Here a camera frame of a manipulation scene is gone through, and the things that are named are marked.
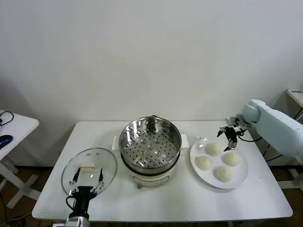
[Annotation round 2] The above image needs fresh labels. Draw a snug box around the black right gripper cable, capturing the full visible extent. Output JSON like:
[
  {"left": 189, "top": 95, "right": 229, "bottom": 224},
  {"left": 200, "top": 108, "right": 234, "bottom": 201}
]
[{"left": 236, "top": 132, "right": 262, "bottom": 142}]

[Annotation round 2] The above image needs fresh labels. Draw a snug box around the white round plate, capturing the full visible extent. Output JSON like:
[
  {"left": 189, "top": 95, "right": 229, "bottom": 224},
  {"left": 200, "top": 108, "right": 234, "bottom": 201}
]
[{"left": 189, "top": 136, "right": 249, "bottom": 190}]

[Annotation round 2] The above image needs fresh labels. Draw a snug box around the round glass pot lid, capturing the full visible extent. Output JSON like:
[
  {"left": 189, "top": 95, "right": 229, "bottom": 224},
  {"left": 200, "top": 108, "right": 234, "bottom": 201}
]
[{"left": 61, "top": 148, "right": 118, "bottom": 197}]

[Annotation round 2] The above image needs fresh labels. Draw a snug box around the blue computer mouse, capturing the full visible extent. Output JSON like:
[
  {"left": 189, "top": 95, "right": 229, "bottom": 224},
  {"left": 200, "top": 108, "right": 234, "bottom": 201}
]
[{"left": 0, "top": 135, "right": 13, "bottom": 149}]

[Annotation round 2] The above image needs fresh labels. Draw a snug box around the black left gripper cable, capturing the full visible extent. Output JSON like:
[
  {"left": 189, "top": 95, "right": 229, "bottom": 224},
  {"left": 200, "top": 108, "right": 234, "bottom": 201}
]
[{"left": 65, "top": 195, "right": 77, "bottom": 213}]

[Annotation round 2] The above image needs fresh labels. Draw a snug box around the thin black looped cable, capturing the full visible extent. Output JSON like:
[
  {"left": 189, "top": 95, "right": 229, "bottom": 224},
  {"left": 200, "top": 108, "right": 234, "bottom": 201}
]
[{"left": 0, "top": 111, "right": 14, "bottom": 127}]

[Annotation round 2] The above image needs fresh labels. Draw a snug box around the white shelf with label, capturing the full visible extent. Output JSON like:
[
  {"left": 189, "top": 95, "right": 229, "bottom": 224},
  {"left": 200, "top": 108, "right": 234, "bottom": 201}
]
[{"left": 286, "top": 88, "right": 303, "bottom": 107}]

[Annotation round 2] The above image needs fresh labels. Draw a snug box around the white side table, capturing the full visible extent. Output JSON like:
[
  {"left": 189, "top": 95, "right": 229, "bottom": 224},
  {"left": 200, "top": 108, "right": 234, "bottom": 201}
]
[{"left": 0, "top": 110, "right": 41, "bottom": 209}]

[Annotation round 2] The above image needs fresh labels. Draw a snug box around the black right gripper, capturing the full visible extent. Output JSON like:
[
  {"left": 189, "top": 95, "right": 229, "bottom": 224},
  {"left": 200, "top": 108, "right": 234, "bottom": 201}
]
[{"left": 217, "top": 124, "right": 250, "bottom": 152}]

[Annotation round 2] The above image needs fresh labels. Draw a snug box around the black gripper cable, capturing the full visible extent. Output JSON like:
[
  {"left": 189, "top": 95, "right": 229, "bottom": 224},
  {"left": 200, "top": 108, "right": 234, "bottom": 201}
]
[
  {"left": 236, "top": 132, "right": 262, "bottom": 142},
  {"left": 65, "top": 195, "right": 77, "bottom": 213}
]

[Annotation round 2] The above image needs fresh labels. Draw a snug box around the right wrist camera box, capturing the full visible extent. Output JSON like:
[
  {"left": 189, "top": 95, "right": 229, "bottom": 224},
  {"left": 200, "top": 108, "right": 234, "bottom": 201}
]
[{"left": 225, "top": 114, "right": 246, "bottom": 130}]

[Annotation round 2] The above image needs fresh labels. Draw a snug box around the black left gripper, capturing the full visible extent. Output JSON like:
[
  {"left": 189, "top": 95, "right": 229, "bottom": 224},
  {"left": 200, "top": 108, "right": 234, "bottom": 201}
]
[{"left": 69, "top": 167, "right": 105, "bottom": 214}]

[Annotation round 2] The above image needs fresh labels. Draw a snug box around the stainless steel steamer basket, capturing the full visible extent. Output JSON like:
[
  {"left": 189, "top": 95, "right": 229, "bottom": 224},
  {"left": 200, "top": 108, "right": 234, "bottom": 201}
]
[{"left": 118, "top": 115, "right": 182, "bottom": 175}]

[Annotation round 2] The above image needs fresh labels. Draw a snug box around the white steamed baozi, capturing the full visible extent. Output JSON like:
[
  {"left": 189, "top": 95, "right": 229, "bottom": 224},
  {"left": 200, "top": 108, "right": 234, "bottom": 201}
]
[
  {"left": 205, "top": 143, "right": 221, "bottom": 157},
  {"left": 195, "top": 156, "right": 213, "bottom": 171},
  {"left": 214, "top": 166, "right": 232, "bottom": 183},
  {"left": 222, "top": 152, "right": 241, "bottom": 167}
]

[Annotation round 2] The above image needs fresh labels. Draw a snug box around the white electric cooker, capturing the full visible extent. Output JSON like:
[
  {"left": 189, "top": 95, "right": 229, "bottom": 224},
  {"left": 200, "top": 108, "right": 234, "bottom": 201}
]
[{"left": 111, "top": 134, "right": 190, "bottom": 190}]

